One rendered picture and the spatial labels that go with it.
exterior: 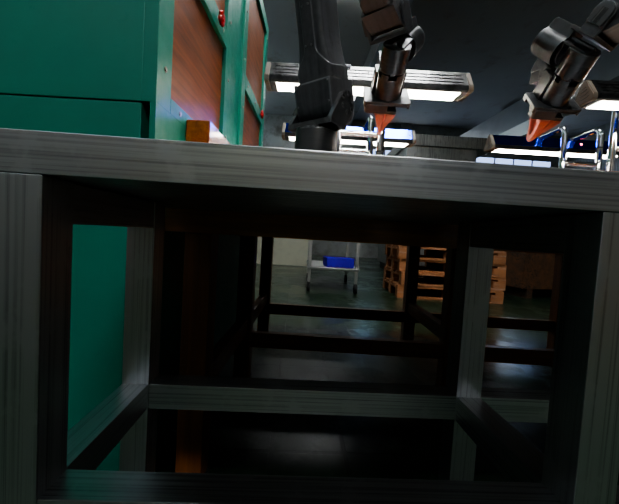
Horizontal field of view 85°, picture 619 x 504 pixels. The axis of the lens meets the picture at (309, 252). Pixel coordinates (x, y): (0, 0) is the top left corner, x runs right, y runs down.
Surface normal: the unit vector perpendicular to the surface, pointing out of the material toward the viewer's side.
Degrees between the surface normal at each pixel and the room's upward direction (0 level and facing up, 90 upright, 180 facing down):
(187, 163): 90
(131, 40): 90
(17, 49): 90
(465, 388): 90
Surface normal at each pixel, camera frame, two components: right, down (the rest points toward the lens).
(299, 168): 0.04, 0.05
